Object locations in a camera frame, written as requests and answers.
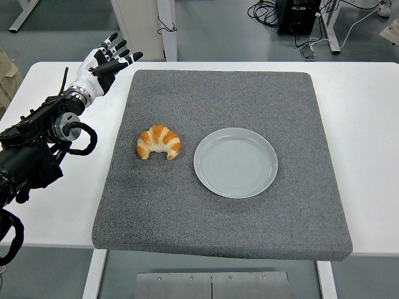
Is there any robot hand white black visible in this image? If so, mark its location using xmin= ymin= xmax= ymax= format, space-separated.
xmin=69 ymin=32 xmax=144 ymax=98

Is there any croissant bread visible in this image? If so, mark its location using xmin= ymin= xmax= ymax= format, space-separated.
xmin=136 ymin=125 xmax=182 ymax=161

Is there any grey round plate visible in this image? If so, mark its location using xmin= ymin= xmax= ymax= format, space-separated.
xmin=193 ymin=127 xmax=279 ymax=199

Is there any beige cabinet panel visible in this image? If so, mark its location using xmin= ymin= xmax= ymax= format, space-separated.
xmin=110 ymin=0 xmax=166 ymax=62

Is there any person's leg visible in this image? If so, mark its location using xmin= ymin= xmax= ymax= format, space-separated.
xmin=0 ymin=48 xmax=23 ymax=120

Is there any white slanted desk leg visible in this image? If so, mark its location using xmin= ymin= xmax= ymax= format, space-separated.
xmin=8 ymin=0 xmax=41 ymax=34

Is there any grey felt mat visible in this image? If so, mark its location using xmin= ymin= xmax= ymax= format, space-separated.
xmin=91 ymin=69 xmax=353 ymax=262

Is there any white table leg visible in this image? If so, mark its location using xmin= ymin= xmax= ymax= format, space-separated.
xmin=315 ymin=260 xmax=338 ymax=299
xmin=81 ymin=249 xmax=108 ymax=299

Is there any black computer tower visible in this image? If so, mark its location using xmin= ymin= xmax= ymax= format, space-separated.
xmin=277 ymin=0 xmax=322 ymax=36

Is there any grey foot pedal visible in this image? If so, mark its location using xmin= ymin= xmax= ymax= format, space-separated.
xmin=299 ymin=43 xmax=319 ymax=60

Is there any white desk leg with foot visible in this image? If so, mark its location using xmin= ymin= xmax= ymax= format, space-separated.
xmin=320 ymin=0 xmax=341 ymax=55

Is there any white upright post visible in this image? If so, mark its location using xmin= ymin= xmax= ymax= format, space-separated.
xmin=156 ymin=0 xmax=178 ymax=62

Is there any thin black cable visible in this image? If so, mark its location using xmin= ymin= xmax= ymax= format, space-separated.
xmin=156 ymin=15 xmax=178 ymax=35

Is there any black cable bundle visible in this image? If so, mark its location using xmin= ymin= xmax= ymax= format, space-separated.
xmin=248 ymin=0 xmax=281 ymax=29

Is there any white cable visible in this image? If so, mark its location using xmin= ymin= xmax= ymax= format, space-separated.
xmin=308 ymin=6 xmax=389 ymax=50

